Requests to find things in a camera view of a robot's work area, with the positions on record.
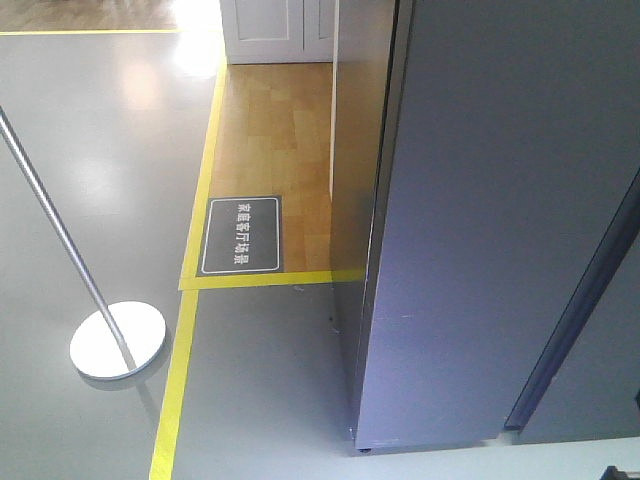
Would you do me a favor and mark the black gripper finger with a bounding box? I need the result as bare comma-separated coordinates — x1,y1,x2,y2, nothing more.
600,465,640,480

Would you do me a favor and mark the open fridge door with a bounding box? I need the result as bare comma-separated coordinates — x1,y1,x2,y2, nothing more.
355,1,639,449

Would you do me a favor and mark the dark floor sign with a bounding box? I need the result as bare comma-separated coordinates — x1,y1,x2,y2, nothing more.
197,196,284,276

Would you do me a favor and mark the silver floor lamp stand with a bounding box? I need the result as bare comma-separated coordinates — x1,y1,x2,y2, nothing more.
1,113,167,381

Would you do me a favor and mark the white panelled cabinet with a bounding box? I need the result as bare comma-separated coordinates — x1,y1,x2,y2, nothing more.
220,0,336,64

